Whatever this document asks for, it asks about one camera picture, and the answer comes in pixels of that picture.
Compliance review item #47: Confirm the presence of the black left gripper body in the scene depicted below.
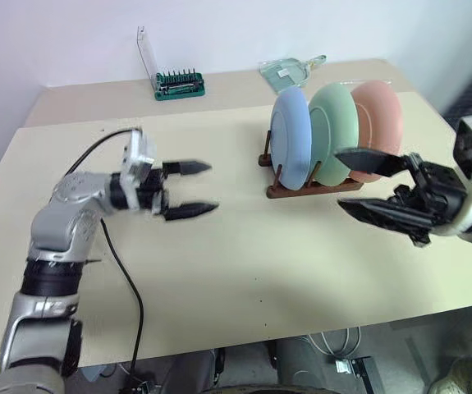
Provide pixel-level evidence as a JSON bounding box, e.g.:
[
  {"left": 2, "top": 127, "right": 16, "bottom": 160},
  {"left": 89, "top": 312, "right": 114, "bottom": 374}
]
[{"left": 138, "top": 163, "right": 169, "bottom": 216}]

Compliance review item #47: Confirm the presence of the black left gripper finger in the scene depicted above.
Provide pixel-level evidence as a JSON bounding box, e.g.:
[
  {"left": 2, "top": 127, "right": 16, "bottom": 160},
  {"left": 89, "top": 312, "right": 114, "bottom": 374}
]
[
  {"left": 162, "top": 200, "right": 221, "bottom": 223},
  {"left": 162, "top": 158, "right": 213, "bottom": 178}
]

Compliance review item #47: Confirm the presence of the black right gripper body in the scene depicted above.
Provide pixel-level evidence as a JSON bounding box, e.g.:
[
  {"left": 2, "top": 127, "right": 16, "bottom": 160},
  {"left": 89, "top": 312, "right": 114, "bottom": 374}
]
[{"left": 387, "top": 152, "right": 469, "bottom": 226}]

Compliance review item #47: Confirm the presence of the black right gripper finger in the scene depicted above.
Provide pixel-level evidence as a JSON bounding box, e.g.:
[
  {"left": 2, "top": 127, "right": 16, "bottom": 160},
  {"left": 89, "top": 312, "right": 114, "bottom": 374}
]
[
  {"left": 332, "top": 146, "right": 411, "bottom": 179},
  {"left": 337, "top": 198, "right": 438, "bottom": 247}
]

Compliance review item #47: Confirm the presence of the red plate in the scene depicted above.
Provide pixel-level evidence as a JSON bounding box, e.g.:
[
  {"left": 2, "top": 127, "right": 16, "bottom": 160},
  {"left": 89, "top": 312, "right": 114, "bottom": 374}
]
[{"left": 347, "top": 80, "right": 405, "bottom": 184}]

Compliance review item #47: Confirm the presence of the green plate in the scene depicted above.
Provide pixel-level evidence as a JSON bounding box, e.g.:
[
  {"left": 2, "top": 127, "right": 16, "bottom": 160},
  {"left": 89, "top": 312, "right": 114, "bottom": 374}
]
[{"left": 307, "top": 82, "right": 361, "bottom": 187}]

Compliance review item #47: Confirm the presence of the blue plate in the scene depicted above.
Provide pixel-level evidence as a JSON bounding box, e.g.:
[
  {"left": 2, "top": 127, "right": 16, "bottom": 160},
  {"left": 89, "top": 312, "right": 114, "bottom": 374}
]
[{"left": 270, "top": 89, "right": 314, "bottom": 191}]

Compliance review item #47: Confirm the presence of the brown wooden plate rack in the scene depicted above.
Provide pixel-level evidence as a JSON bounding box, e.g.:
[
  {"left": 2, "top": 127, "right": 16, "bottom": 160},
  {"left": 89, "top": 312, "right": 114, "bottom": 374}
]
[{"left": 258, "top": 130, "right": 364, "bottom": 200}]

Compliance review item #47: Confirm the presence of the green screwdriver bit set case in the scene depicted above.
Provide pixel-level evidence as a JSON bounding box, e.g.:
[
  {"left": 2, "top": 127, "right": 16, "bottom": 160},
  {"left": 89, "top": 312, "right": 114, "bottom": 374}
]
[{"left": 136, "top": 25, "right": 207, "bottom": 101}]

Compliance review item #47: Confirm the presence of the clear plastic dustpan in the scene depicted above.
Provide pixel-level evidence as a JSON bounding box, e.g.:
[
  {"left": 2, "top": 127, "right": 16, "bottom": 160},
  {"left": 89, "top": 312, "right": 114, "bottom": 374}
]
[{"left": 259, "top": 53, "right": 328, "bottom": 93}]

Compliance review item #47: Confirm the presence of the black box with metal clip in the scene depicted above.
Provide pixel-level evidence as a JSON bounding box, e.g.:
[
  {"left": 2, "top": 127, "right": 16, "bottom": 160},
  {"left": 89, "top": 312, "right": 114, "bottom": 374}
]
[{"left": 332, "top": 355, "right": 375, "bottom": 394}]

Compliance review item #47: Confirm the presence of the small black connector box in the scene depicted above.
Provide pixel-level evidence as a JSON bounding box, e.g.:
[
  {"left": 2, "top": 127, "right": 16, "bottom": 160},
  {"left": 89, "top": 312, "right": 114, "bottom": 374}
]
[{"left": 119, "top": 379, "right": 155, "bottom": 394}]

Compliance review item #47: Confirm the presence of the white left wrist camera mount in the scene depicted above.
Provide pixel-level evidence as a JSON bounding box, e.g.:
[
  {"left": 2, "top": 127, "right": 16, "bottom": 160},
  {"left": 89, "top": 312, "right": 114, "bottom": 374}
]
[{"left": 121, "top": 128, "right": 157, "bottom": 213}]

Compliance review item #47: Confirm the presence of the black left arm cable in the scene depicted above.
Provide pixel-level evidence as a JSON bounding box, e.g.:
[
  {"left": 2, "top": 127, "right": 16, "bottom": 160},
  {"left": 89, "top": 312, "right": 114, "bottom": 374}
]
[{"left": 63, "top": 127, "right": 144, "bottom": 373}]

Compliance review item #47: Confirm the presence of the white cable loop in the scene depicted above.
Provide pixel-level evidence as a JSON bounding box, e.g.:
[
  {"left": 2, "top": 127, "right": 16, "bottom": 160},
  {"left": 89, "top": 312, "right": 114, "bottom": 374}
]
[{"left": 306, "top": 325, "right": 363, "bottom": 359}]

